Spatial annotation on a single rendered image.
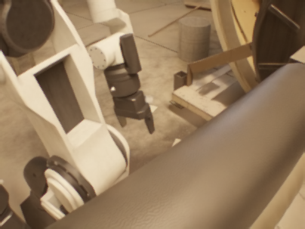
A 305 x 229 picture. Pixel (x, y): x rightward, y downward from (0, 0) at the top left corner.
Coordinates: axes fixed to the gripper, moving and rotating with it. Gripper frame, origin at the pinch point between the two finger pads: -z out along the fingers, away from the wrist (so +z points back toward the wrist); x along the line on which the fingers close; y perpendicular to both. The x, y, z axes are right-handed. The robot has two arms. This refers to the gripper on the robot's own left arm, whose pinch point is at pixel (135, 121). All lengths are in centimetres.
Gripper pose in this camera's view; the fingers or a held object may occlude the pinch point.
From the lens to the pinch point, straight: 71.5
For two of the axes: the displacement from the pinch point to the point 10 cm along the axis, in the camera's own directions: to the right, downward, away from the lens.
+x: 8.2, 1.5, -5.5
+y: 5.3, -5.5, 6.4
